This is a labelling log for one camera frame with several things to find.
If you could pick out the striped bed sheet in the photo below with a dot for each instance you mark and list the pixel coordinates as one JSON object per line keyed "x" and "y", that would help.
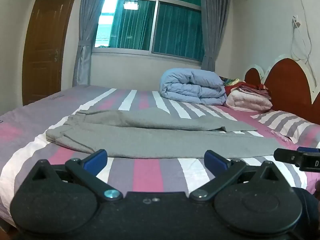
{"x": 30, "y": 130}

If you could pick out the sliding glass window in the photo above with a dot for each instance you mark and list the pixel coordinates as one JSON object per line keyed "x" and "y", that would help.
{"x": 175, "y": 27}

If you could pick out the red wooden headboard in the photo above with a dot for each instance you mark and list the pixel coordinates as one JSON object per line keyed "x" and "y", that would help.
{"x": 292, "y": 87}

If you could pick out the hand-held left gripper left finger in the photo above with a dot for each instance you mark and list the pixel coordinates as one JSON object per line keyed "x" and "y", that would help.
{"x": 96, "y": 160}

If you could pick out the grey curtain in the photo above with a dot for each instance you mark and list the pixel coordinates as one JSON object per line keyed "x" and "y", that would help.
{"x": 215, "y": 25}
{"x": 86, "y": 30}

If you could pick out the striped pillow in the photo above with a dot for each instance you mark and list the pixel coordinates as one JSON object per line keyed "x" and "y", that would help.
{"x": 287, "y": 123}

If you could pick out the pile of red clothes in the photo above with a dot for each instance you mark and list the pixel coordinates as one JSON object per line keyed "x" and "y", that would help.
{"x": 250, "y": 88}

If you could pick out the grey pants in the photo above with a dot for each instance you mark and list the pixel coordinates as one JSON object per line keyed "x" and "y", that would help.
{"x": 150, "y": 140}

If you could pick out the folded pink white blanket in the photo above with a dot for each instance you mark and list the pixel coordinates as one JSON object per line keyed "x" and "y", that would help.
{"x": 247, "y": 101}

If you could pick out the dark cloth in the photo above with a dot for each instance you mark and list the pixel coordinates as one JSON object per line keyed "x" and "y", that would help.
{"x": 308, "y": 205}

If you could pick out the brown wooden door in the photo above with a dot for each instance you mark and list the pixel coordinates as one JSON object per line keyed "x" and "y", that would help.
{"x": 47, "y": 42}

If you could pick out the folded light blue duvet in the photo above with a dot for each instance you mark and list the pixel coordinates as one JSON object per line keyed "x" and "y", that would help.
{"x": 192, "y": 87}

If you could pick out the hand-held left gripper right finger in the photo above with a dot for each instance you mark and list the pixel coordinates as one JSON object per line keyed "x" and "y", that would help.
{"x": 215, "y": 160}

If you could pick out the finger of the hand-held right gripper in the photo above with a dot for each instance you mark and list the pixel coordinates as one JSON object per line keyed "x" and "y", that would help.
{"x": 287, "y": 156}

